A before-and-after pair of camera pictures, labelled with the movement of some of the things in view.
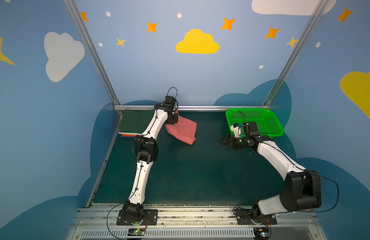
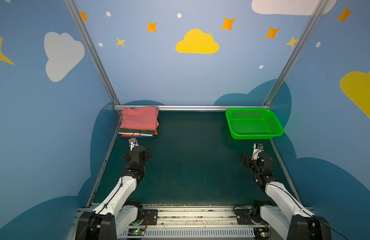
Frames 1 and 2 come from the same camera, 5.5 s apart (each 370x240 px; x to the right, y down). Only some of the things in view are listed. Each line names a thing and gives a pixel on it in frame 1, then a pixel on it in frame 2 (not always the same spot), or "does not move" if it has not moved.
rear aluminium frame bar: (196, 107) does not move
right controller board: (263, 232) does not move
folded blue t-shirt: (121, 136) does not move
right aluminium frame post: (297, 51) does not move
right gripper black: (231, 141) -> (245, 160)
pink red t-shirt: (184, 130) -> (144, 118)
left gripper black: (173, 117) -> (126, 156)
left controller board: (136, 231) does not move
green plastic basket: (267, 123) does not move
